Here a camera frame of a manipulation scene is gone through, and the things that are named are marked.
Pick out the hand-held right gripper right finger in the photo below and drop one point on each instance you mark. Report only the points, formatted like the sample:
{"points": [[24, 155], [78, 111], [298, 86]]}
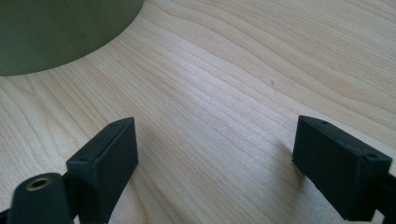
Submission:
{"points": [[339, 168]]}

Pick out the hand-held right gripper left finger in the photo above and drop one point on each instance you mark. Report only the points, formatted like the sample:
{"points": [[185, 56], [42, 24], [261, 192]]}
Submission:
{"points": [[106, 161]]}

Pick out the green plastic bin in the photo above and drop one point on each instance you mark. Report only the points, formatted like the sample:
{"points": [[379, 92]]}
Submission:
{"points": [[56, 31]]}

